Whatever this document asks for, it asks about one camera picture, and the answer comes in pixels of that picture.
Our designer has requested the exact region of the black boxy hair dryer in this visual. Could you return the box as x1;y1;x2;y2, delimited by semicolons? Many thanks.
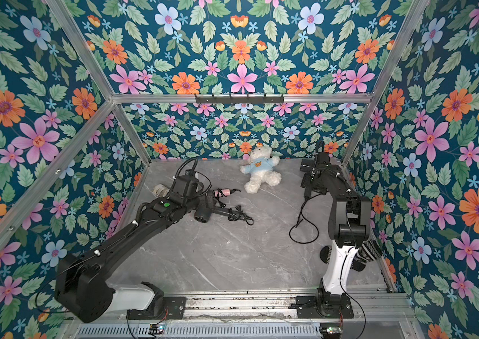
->
300;159;320;200

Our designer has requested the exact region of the dark grey round hair dryer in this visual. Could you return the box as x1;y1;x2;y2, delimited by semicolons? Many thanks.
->
194;199;241;223

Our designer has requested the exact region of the pink hair dryer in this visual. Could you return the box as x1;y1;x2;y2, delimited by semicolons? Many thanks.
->
213;189;240;198

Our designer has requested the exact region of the black cord of boxy dryer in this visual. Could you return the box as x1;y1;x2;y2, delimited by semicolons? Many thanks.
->
288;192;325;245

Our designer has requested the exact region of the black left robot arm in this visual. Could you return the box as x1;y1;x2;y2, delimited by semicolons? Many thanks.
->
54;170;204;323

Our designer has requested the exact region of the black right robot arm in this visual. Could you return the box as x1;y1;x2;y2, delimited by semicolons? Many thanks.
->
300;152;370;295

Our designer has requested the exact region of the white teddy bear blue shirt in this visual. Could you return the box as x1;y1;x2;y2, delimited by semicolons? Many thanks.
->
240;146;282;194

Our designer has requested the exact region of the striped black white sock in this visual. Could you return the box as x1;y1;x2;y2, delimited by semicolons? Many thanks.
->
320;240;382;272

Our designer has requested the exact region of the black hook rail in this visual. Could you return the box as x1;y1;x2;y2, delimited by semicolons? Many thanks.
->
194;94;285;105

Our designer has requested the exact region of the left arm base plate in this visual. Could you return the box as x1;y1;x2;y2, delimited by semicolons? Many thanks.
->
127;297;187;321

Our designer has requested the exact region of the aluminium front rail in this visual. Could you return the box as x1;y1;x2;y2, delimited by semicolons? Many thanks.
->
91;290;417;323

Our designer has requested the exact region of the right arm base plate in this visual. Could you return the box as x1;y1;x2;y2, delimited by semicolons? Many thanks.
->
290;295;354;319

